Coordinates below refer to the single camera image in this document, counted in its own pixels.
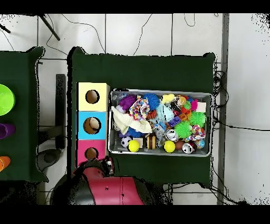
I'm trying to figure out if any multicoloured patterned cloth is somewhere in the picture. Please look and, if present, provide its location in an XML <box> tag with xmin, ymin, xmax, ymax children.
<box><xmin>128</xmin><ymin>95</ymin><xmax>151</xmax><ymax>122</ymax></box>

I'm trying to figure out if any clear mesh bin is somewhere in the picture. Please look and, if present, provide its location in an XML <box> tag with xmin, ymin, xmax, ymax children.
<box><xmin>108</xmin><ymin>88</ymin><xmax>213</xmax><ymax>157</ymax></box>

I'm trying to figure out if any wooden box with three holes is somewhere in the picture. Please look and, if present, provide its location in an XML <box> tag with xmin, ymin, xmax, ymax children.
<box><xmin>75</xmin><ymin>81</ymin><xmax>111</xmax><ymax>167</ymax></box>

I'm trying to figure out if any small soccer ball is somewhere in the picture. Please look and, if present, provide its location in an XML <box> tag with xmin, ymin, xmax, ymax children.
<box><xmin>120</xmin><ymin>135</ymin><xmax>133</xmax><ymax>148</ymax></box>

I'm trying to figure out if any smooth yellow ball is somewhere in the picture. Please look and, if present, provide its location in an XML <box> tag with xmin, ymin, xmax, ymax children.
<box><xmin>127</xmin><ymin>139</ymin><xmax>141</xmax><ymax>153</ymax></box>

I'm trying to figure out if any cream waffle cloth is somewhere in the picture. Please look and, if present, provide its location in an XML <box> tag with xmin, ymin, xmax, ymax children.
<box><xmin>110</xmin><ymin>105</ymin><xmax>153</xmax><ymax>136</ymax></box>

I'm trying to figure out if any dark grey rounded floor object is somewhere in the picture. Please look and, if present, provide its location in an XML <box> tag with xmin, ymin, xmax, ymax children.
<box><xmin>36</xmin><ymin>148</ymin><xmax>63</xmax><ymax>172</ymax></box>

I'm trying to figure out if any yellow tennis-seam ball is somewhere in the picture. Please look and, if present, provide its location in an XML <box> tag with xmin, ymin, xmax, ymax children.
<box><xmin>162</xmin><ymin>140</ymin><xmax>176</xmax><ymax>153</ymax></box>

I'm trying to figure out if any purple spiky toy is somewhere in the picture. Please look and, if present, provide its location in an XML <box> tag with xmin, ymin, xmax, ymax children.
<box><xmin>119</xmin><ymin>94</ymin><xmax>137</xmax><ymax>110</ymax></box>

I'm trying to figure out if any silver drink can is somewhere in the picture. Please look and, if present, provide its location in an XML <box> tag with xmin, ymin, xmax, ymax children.
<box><xmin>165</xmin><ymin>128</ymin><xmax>179</xmax><ymax>142</ymax></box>

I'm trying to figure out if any blue spiky ball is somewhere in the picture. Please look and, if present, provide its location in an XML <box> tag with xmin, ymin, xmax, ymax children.
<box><xmin>142</xmin><ymin>92</ymin><xmax>160</xmax><ymax>111</ymax></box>

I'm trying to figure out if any green spiky ball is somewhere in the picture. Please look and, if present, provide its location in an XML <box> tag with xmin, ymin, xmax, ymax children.
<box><xmin>188</xmin><ymin>111</ymin><xmax>207</xmax><ymax>128</ymax></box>
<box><xmin>173</xmin><ymin>120</ymin><xmax>193</xmax><ymax>139</ymax></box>

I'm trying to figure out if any dark green tablecloth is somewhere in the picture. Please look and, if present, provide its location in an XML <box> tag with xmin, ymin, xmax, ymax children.
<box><xmin>67</xmin><ymin>46</ymin><xmax>216</xmax><ymax>188</ymax></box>

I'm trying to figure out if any orange cup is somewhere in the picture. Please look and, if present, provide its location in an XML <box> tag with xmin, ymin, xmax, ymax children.
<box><xmin>0</xmin><ymin>156</ymin><xmax>11</xmax><ymax>172</ymax></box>

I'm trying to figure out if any purple cup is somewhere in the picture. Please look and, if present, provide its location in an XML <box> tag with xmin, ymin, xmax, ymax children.
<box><xmin>0</xmin><ymin>123</ymin><xmax>16</xmax><ymax>139</ymax></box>

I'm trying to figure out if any lime green bowl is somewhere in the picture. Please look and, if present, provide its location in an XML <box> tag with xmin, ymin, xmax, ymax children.
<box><xmin>0</xmin><ymin>83</ymin><xmax>16</xmax><ymax>116</ymax></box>

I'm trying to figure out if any dark green side-table cloth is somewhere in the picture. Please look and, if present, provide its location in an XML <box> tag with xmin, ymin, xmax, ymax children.
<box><xmin>0</xmin><ymin>46</ymin><xmax>49</xmax><ymax>183</ymax></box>

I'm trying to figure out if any long black tripod leg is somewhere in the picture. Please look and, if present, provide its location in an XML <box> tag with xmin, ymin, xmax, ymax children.
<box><xmin>38</xmin><ymin>14</ymin><xmax>61</xmax><ymax>41</ymax></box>

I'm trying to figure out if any short black tripod leg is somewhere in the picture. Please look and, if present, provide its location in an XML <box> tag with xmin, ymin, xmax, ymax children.
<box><xmin>0</xmin><ymin>23</ymin><xmax>11</xmax><ymax>34</ymax></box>

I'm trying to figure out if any black floor cable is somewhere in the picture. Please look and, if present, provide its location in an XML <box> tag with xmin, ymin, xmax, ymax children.
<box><xmin>213</xmin><ymin>117</ymin><xmax>270</xmax><ymax>132</ymax></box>

